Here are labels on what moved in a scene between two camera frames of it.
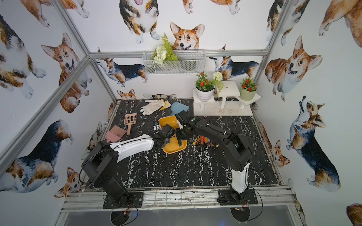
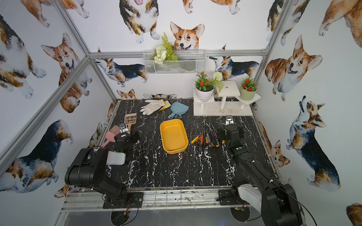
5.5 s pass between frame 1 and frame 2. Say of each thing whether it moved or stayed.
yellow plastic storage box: moved
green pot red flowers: stayed
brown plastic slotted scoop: stayed
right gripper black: moved
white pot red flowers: stayed
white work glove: stayed
